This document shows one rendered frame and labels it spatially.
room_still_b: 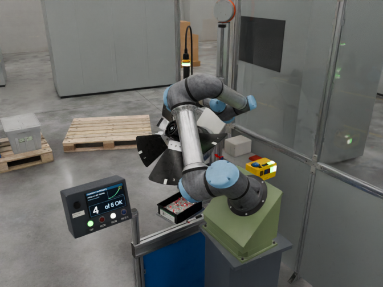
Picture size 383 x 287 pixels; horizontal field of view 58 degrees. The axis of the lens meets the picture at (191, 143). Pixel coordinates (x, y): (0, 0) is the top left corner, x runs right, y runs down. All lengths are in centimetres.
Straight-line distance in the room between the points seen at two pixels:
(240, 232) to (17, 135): 368
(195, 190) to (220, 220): 21
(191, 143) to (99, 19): 612
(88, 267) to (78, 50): 516
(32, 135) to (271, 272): 371
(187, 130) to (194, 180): 22
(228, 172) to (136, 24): 647
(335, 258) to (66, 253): 209
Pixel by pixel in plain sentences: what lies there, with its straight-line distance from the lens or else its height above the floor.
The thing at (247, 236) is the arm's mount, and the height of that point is 111.
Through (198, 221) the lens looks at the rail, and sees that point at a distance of 194.
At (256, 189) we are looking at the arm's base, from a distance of 146.
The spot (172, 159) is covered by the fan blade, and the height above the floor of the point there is 106.
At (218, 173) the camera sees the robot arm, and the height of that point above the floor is 137.
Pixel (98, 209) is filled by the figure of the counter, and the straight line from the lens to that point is 154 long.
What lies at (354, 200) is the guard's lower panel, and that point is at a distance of 229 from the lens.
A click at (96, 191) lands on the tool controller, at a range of 151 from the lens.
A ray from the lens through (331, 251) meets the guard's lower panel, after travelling 256.
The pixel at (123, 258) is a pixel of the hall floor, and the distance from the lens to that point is 304.
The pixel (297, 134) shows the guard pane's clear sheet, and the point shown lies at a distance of 242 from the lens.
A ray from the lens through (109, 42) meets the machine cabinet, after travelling 749.
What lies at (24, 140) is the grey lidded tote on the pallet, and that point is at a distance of 476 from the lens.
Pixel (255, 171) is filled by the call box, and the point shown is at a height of 106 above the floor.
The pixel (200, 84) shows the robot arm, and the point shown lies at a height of 165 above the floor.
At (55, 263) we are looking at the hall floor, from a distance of 314.
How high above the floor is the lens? 201
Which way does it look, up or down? 24 degrees down
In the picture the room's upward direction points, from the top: straight up
